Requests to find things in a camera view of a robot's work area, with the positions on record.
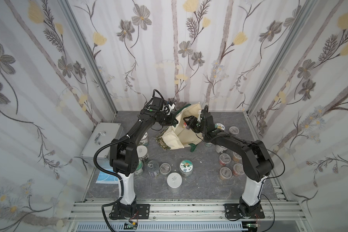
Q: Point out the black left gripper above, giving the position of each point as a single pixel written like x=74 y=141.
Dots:
x=168 y=118

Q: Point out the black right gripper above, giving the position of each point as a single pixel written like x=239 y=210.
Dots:
x=194 y=123

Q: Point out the white cartoon label seed jar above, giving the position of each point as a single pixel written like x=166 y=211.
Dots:
x=219 y=126

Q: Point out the clear purple label seed jar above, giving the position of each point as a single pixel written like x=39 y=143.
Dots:
x=233 y=130

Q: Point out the red orange label seed jar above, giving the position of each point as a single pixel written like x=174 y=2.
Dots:
x=186 y=168

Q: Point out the clear jar brown contents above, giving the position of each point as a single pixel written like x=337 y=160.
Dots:
x=237 y=158

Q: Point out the white purple cartoon seed jar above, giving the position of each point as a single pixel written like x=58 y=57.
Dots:
x=139 y=168

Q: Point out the grey label seed jar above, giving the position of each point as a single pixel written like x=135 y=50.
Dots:
x=174 y=182

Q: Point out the yellow stripe lid jar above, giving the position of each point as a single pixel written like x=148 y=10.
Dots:
x=225 y=173

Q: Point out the plain white lid jar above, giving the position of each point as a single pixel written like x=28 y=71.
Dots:
x=142 y=152

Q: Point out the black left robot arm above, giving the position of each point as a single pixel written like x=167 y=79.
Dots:
x=155 y=104

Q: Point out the cream canvas tote bag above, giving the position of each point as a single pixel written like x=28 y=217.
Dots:
x=178 y=137

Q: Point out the white text label jar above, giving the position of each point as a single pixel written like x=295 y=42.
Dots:
x=220 y=149

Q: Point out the silver tin can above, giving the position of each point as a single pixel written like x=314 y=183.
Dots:
x=153 y=168

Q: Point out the red green label jar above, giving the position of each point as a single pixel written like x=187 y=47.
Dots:
x=224 y=159

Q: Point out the grey metal case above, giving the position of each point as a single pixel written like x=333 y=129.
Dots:
x=103 y=134

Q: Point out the blue face mask pack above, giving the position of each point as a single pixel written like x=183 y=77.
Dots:
x=104 y=178

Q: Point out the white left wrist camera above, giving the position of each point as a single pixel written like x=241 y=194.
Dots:
x=168 y=108

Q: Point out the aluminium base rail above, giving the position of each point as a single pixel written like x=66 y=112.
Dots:
x=190 y=216

